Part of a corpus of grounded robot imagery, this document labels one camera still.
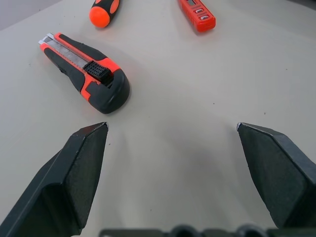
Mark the orange black utility knife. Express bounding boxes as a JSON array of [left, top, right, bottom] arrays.
[[38, 32, 131, 115]]

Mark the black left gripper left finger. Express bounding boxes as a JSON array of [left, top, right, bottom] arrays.
[[0, 121, 110, 237]]

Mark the orange black screwdriver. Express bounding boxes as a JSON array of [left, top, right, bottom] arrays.
[[89, 0, 121, 28]]

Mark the orange voltage tester pen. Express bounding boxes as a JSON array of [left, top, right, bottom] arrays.
[[177, 0, 217, 33]]

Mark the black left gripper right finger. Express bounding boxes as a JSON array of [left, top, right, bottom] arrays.
[[236, 122, 316, 230]]

